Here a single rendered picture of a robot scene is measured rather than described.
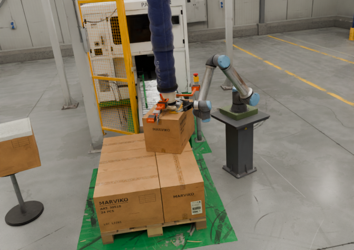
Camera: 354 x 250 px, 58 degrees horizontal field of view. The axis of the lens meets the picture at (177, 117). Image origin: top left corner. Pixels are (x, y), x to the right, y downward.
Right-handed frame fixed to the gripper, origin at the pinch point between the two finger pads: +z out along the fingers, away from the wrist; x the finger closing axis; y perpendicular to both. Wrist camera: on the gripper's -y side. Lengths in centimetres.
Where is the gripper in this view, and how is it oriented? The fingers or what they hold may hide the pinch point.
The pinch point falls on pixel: (174, 105)
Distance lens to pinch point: 322.9
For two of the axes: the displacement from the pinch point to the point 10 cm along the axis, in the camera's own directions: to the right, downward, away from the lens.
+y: 2.2, -4.0, 8.9
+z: -9.7, -0.2, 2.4
